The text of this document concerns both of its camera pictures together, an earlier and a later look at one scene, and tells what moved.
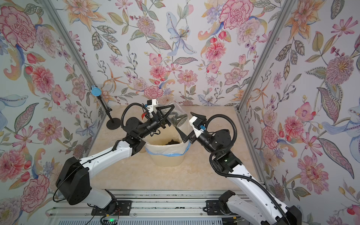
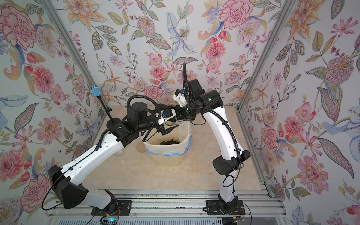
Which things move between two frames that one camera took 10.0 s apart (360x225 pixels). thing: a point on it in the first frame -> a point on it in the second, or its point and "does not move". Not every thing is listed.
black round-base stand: (113, 123) does not move
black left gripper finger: (167, 122) -> (169, 130)
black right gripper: (194, 139) -> (180, 111)
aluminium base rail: (150, 207) does not move
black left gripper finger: (168, 112) does not move
